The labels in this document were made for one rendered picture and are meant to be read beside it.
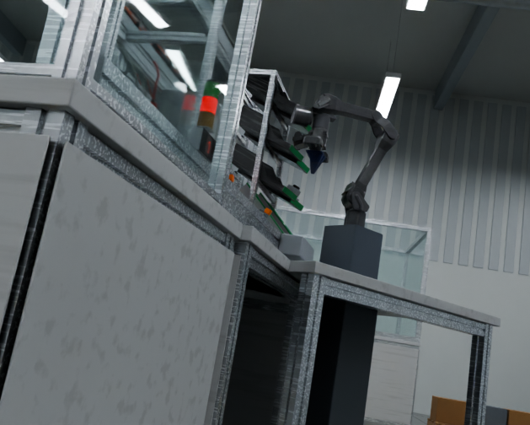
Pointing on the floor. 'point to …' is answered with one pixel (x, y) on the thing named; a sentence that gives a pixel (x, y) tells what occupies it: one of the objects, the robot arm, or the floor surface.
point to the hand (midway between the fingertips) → (313, 164)
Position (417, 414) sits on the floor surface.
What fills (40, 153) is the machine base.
